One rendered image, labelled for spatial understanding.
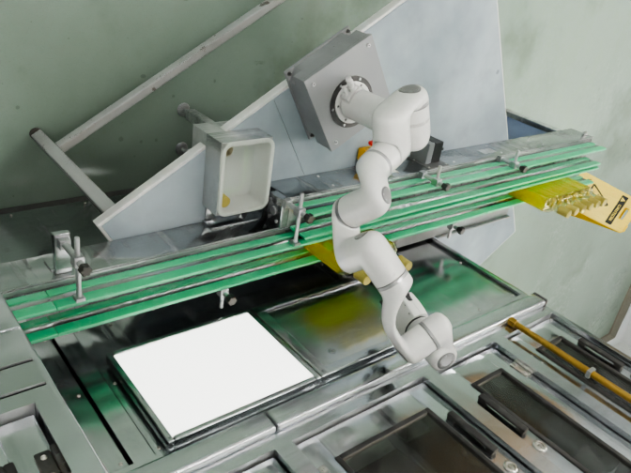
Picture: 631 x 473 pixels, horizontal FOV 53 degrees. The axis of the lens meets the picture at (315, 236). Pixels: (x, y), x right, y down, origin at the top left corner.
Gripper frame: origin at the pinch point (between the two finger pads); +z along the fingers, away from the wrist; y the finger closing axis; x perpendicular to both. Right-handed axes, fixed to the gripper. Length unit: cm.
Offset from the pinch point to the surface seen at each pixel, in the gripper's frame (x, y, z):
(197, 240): 47, 5, 29
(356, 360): 13.2, -12.4, -10.3
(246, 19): 13, 52, 106
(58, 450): 90, 20, -53
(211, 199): 42, 15, 35
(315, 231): 11.1, 6.0, 28.5
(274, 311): 26.5, -13.2, 16.7
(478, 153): -74, 16, 63
